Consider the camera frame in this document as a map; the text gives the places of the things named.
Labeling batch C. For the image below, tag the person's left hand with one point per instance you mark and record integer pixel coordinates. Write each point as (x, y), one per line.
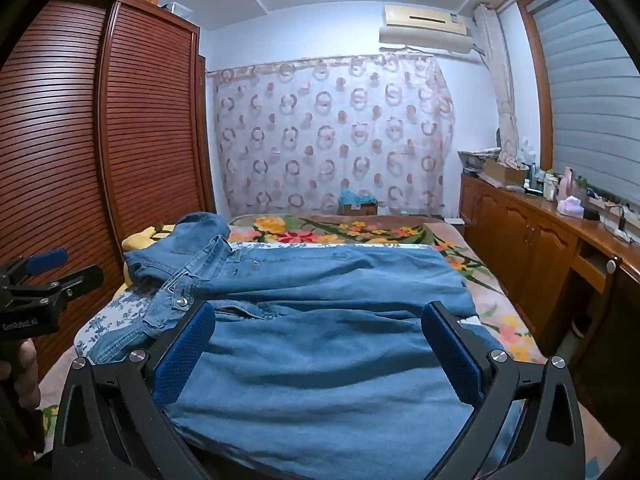
(27, 375)

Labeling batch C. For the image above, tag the white power strip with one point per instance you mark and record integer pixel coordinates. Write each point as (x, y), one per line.
(617, 230)

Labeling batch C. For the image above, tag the blue denim pants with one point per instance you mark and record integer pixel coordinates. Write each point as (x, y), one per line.
(320, 330)

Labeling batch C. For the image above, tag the brown louvered wardrobe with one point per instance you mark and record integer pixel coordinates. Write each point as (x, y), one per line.
(65, 135)

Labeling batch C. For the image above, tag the small black box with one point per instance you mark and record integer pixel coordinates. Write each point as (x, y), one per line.
(591, 214)

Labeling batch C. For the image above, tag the pink tissue pack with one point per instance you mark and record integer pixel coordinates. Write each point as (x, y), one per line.
(570, 207)

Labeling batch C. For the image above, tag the wooden sideboard cabinet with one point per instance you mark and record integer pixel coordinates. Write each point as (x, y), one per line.
(525, 250)

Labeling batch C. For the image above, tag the yellow plush pillow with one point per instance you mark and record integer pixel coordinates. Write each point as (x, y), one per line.
(145, 240)

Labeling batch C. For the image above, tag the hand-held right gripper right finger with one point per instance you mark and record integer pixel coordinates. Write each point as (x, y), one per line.
(455, 360)

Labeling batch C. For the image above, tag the stack of papers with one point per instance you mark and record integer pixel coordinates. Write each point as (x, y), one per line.
(475, 160)

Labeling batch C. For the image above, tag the white bottle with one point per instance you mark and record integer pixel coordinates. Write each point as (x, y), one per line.
(550, 187)

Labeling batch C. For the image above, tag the circle patterned curtain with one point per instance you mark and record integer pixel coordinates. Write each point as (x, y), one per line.
(325, 135)

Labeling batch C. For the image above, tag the pink bottle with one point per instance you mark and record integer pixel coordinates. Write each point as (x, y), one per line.
(568, 182)

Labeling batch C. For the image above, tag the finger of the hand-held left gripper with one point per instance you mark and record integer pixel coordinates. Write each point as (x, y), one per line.
(47, 260)
(80, 280)

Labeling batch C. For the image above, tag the grey window blind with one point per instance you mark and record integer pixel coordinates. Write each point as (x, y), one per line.
(590, 90)

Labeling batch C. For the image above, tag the open cardboard box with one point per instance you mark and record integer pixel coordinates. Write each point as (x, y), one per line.
(502, 172)

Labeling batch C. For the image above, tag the white air conditioner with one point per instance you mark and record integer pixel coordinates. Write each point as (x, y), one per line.
(425, 27)

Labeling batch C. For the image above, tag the blue white floral sheet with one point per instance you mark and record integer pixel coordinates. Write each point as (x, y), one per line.
(120, 315)

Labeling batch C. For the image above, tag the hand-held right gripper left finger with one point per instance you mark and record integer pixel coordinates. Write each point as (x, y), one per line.
(182, 360)

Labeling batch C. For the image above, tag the tied floral side curtain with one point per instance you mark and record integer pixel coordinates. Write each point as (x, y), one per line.
(502, 90)

